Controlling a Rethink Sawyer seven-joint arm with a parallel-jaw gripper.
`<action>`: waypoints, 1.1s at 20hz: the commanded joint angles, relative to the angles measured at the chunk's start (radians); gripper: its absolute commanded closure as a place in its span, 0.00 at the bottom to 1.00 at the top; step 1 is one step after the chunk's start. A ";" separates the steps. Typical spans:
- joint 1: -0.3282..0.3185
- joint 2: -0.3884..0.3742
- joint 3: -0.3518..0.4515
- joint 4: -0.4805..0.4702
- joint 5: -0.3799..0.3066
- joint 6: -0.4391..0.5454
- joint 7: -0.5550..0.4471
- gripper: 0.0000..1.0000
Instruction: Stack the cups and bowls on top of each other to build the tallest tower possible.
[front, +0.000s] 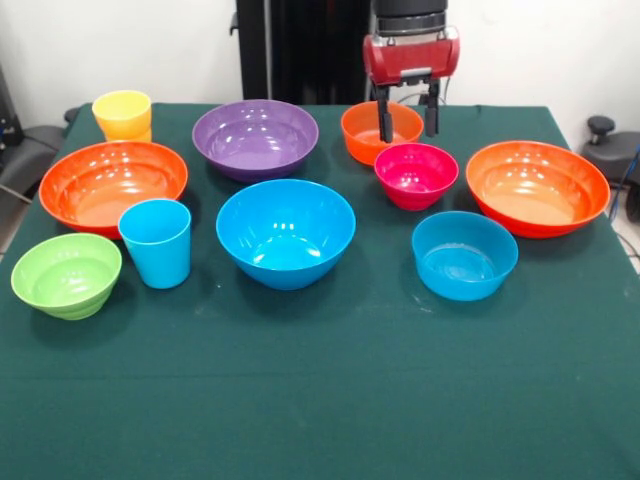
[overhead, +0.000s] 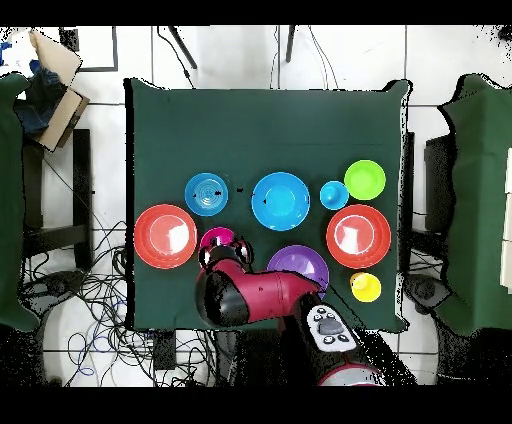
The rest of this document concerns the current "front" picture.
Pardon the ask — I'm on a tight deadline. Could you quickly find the orange cup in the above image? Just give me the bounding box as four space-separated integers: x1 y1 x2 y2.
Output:
102 122 153 144

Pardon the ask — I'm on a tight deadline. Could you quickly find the pink bowl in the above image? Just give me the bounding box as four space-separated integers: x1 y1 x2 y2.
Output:
374 142 460 212

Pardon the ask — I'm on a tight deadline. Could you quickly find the small orange bowl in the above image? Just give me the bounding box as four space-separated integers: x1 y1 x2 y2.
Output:
340 100 425 167

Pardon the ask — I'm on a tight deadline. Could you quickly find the large orange bowl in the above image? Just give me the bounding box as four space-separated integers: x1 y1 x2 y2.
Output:
465 140 612 239
38 140 189 240

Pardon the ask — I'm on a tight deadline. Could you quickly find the blue cable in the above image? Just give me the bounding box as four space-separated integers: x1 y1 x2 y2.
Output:
607 144 640 224

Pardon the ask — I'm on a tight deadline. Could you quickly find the green bowl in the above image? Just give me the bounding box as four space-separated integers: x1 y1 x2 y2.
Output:
10 232 123 321

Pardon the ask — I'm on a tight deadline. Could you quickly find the small blue bowl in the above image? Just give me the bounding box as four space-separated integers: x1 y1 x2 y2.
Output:
411 210 520 302

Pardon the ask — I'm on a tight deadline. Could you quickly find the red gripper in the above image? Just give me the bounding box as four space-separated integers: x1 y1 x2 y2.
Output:
363 27 460 143

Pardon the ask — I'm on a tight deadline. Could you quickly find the yellow cup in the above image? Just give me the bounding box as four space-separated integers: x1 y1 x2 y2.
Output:
91 89 153 135

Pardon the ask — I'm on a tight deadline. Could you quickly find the large blue bowl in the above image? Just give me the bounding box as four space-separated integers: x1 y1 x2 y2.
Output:
215 178 357 291

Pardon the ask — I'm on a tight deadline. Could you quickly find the purple bowl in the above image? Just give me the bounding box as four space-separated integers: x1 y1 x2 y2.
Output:
191 98 320 183

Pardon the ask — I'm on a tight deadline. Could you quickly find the dark green tablecloth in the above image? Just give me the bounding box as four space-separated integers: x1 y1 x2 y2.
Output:
0 102 640 480

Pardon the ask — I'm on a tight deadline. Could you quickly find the blue cup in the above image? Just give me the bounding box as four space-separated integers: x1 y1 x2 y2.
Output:
118 198 192 290

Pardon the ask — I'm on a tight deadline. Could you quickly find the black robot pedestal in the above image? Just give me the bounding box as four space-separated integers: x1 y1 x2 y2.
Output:
229 0 404 106

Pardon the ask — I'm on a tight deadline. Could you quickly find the grey pedestal foot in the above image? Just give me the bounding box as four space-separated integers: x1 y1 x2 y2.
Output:
579 115 640 162
0 107 80 201

